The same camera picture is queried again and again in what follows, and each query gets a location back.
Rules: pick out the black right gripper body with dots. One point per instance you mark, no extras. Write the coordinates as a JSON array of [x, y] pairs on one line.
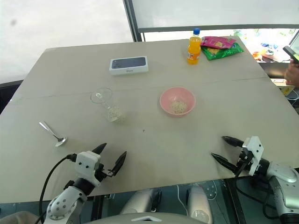
[[244, 159]]

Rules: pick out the bystander's hand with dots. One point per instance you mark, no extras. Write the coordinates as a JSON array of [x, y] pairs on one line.
[[292, 74]]

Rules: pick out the green snack bag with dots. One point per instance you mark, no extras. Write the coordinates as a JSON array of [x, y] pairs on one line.
[[224, 53]]

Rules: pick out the grey robot torso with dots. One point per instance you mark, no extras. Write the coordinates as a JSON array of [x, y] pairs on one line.
[[144, 219]]

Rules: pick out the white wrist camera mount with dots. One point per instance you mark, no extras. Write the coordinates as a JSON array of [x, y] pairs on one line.
[[87, 163], [255, 154]]

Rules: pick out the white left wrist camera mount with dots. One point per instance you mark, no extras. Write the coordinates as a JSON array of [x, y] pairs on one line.
[[87, 163]]

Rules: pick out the pink bowl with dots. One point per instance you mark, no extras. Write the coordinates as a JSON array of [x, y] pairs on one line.
[[168, 95]]

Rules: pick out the silver rounded robot leg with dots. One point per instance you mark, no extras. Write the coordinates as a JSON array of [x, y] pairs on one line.
[[198, 203], [137, 200]]

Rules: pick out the clear drinking glass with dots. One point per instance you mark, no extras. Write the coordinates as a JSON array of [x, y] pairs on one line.
[[102, 99]]

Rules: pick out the black smartphone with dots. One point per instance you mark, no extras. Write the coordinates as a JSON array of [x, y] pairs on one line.
[[290, 53]]

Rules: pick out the white smartphone box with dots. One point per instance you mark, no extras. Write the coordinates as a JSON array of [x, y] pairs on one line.
[[128, 65]]

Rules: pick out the black table leg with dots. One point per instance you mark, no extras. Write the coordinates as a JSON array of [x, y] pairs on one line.
[[233, 203]]

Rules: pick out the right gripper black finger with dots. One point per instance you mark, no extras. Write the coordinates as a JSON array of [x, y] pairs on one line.
[[224, 161], [233, 140]]

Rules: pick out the cardboard box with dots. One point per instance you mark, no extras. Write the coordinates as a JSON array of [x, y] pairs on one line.
[[286, 88]]

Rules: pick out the pink snack bag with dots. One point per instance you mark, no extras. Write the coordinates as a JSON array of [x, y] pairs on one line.
[[216, 42]]

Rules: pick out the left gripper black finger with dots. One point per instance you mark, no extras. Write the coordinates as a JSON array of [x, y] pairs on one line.
[[120, 163], [100, 148]]

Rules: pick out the orange soda bottle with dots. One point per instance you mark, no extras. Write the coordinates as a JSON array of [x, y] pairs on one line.
[[194, 51]]

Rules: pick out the grey framed white board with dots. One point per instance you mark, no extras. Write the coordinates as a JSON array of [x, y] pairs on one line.
[[210, 12]]

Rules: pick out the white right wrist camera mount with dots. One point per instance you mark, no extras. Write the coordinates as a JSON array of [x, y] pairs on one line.
[[255, 154]]

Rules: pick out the metal spoon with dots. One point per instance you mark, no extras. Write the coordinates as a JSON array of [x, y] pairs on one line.
[[59, 141]]

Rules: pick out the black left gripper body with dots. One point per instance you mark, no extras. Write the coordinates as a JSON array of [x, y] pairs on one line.
[[102, 172]]

